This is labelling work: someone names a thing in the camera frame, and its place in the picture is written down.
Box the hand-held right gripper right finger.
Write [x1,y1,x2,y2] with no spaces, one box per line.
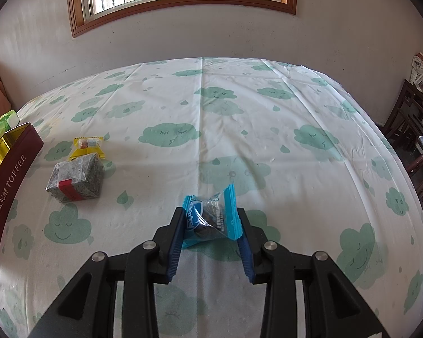
[235,208,390,338]

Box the grey block with red label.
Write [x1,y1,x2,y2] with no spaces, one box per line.
[45,153,104,203]

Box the maroon and gold tin box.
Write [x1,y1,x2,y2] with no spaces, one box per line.
[0,121,45,261]

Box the cloud print tablecloth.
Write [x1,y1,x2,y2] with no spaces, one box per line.
[0,56,423,338]

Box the wooden framed window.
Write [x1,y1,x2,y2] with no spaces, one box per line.
[66,0,298,39]

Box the yellow-ended small candy packet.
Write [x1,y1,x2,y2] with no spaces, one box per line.
[69,137,106,163]

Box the green tissue pack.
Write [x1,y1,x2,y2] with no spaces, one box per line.
[0,111,21,145]

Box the light blue candy packet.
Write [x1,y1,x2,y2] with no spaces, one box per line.
[181,183,242,250]

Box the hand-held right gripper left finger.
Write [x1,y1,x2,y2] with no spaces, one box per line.
[28,207,187,338]

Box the dark wooden chair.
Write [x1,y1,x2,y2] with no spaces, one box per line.
[382,79,423,203]

